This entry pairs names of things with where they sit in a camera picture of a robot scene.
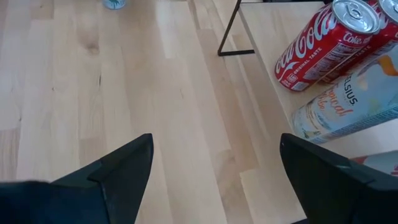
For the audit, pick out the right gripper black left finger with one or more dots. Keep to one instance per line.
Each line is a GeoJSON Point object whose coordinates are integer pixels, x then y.
{"type": "Point", "coordinates": [118, 186]}

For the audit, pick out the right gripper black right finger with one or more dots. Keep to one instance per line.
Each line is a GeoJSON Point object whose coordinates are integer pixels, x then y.
{"type": "Point", "coordinates": [329, 193]}

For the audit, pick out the pink and white beverage can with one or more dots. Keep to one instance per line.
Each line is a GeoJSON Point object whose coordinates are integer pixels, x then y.
{"type": "Point", "coordinates": [382, 161]}

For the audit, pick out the white Celsius tropical vibe can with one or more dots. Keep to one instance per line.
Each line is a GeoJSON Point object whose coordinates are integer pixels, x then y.
{"type": "Point", "coordinates": [348, 109]}

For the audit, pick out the red Coca-Cola can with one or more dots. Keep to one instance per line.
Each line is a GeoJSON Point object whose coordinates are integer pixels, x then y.
{"type": "Point", "coordinates": [385, 34]}
{"type": "Point", "coordinates": [320, 53]}

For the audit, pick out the wooden shelf black metal frame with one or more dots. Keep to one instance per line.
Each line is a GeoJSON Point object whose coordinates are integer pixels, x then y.
{"type": "Point", "coordinates": [267, 28]}

